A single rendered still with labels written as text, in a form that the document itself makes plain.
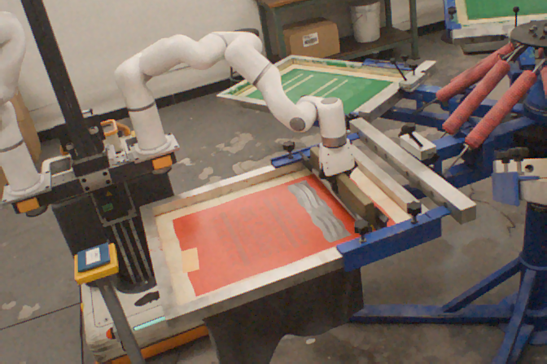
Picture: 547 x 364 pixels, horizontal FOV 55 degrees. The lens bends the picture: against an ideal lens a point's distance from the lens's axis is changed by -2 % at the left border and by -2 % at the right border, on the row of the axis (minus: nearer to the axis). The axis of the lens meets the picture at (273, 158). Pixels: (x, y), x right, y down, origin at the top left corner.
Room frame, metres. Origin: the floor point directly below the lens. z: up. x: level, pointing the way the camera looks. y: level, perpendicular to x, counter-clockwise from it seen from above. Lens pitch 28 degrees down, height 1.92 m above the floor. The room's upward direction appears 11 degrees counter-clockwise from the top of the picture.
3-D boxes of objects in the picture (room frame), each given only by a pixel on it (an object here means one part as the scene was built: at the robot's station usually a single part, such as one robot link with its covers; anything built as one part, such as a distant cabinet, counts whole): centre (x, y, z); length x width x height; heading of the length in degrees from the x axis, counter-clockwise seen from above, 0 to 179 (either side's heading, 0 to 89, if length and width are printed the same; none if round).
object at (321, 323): (1.17, 0.03, 0.74); 0.46 x 0.04 x 0.42; 104
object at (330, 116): (1.46, -0.16, 1.25); 0.15 x 0.10 x 0.11; 65
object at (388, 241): (1.17, -0.27, 0.97); 0.30 x 0.05 x 0.07; 104
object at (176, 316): (1.38, 0.03, 0.97); 0.79 x 0.58 x 0.04; 104
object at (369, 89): (2.29, -0.37, 1.05); 1.08 x 0.61 x 0.23; 44
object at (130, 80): (1.72, 0.40, 1.37); 0.13 x 0.10 x 0.16; 155
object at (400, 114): (2.08, -0.57, 0.90); 1.24 x 0.06 x 0.06; 44
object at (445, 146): (1.52, -0.52, 1.02); 0.17 x 0.06 x 0.05; 104
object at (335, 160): (1.43, -0.19, 1.12); 0.10 x 0.07 x 0.11; 104
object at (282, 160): (1.71, -0.14, 0.97); 0.30 x 0.05 x 0.07; 104
